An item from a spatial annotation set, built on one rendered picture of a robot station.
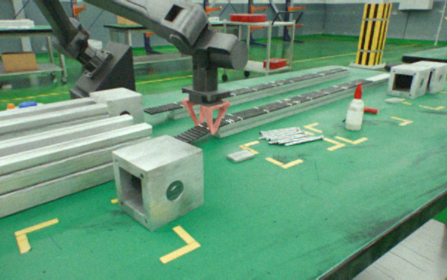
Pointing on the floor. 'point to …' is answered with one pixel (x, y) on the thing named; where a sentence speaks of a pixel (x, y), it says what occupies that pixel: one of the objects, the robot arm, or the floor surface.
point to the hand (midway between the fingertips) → (206, 127)
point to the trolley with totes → (269, 66)
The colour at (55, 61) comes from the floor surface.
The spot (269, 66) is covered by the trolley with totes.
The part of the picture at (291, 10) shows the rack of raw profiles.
